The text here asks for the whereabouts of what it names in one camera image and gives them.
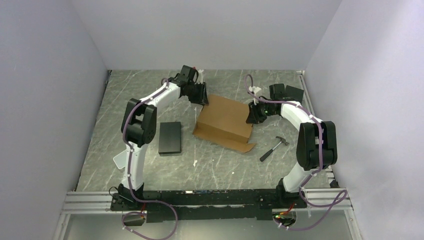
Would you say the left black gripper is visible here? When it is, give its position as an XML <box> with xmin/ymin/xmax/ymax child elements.
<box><xmin>187</xmin><ymin>81</ymin><xmax>210</xmax><ymax>106</ymax></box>

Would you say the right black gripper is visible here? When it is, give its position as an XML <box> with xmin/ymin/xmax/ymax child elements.
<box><xmin>245</xmin><ymin>98</ymin><xmax>277</xmax><ymax>125</ymax></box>

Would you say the brown cardboard box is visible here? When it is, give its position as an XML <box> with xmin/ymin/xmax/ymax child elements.
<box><xmin>192</xmin><ymin>94</ymin><xmax>255</xmax><ymax>153</ymax></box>

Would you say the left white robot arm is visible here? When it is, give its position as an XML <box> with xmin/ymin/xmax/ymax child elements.
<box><xmin>118</xmin><ymin>65</ymin><xmax>209</xmax><ymax>210</ymax></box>

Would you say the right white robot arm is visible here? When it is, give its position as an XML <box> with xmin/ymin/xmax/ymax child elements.
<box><xmin>245</xmin><ymin>83</ymin><xmax>338</xmax><ymax>208</ymax></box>

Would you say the black square box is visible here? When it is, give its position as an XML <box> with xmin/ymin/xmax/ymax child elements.
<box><xmin>285</xmin><ymin>85</ymin><xmax>305</xmax><ymax>103</ymax></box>

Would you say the black rectangular block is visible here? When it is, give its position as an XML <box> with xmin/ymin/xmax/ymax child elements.
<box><xmin>158</xmin><ymin>121</ymin><xmax>182</xmax><ymax>156</ymax></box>

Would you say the silver metal tin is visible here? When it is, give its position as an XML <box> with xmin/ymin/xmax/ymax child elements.
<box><xmin>112</xmin><ymin>150</ymin><xmax>127</xmax><ymax>170</ymax></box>

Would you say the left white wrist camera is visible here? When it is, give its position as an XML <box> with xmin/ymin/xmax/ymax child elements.
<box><xmin>196</xmin><ymin>69</ymin><xmax>204</xmax><ymax>84</ymax></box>

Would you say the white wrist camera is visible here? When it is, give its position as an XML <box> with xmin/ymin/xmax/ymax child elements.
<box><xmin>196</xmin><ymin>69</ymin><xmax>204</xmax><ymax>84</ymax></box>
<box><xmin>248</xmin><ymin>86</ymin><xmax>262</xmax><ymax>98</ymax></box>

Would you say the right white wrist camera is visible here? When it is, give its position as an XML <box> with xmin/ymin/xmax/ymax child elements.
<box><xmin>248</xmin><ymin>86</ymin><xmax>262</xmax><ymax>98</ymax></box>

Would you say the black handled claw hammer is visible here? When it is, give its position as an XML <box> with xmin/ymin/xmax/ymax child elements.
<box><xmin>259</xmin><ymin>136</ymin><xmax>289</xmax><ymax>162</ymax></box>

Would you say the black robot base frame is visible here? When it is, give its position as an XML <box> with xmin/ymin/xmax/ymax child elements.
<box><xmin>110</xmin><ymin>185</ymin><xmax>302</xmax><ymax>223</ymax></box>

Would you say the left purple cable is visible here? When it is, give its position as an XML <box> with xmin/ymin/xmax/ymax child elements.
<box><xmin>121</xmin><ymin>77</ymin><xmax>179</xmax><ymax>240</ymax></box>

